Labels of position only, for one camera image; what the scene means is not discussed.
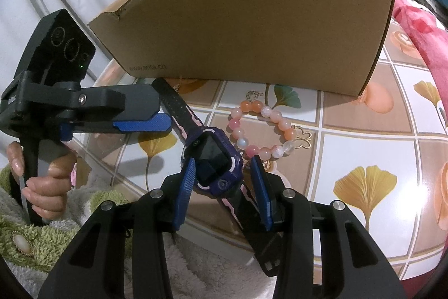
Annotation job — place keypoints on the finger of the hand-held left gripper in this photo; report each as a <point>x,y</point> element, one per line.
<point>143,122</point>

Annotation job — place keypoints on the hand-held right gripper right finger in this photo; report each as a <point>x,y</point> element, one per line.
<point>260,194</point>

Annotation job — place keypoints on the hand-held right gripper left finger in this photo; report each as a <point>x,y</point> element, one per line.
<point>187,187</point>

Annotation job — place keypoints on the black smartwatch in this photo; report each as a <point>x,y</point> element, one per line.
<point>210,148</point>

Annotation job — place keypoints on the silver knot earring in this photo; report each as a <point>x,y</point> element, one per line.
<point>252,96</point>

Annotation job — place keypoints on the brown cardboard box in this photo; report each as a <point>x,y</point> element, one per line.
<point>245,22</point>

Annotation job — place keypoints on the person's left hand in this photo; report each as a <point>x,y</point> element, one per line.
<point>49,204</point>

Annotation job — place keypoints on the white fluffy robe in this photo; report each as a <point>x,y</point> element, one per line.
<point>217,271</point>

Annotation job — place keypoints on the oval cream button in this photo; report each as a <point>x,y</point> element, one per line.
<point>21,243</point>

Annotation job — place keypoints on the pink bed sheet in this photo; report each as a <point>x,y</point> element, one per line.
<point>420,25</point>

